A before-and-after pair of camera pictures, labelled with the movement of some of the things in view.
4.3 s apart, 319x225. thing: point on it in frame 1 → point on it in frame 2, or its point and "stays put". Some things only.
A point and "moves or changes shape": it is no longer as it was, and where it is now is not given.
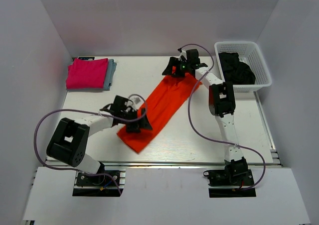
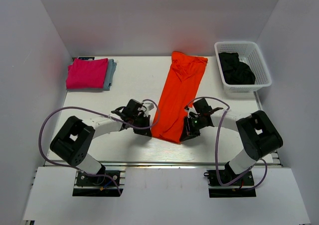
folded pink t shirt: [86, 73] stays put
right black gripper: [174, 61] → [188, 133]
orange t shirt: [161, 108] moves or changes shape
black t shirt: [235, 71] stays put
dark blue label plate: [86, 58] stays put
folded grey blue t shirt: [110, 69] stays put
